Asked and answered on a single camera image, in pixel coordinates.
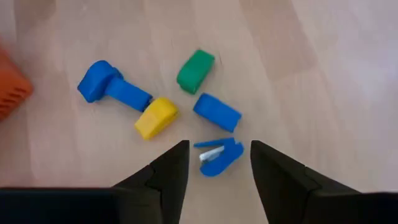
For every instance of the yellow mini stapler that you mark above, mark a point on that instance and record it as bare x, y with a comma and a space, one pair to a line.
155, 118

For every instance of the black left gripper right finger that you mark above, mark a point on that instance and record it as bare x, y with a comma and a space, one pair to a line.
295, 199

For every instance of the green mini stapler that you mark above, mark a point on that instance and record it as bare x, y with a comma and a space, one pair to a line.
194, 73

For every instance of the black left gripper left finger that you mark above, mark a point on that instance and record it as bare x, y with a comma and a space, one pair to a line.
155, 199

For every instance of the orange plastic basket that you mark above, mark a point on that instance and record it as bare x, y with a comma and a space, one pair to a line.
12, 90

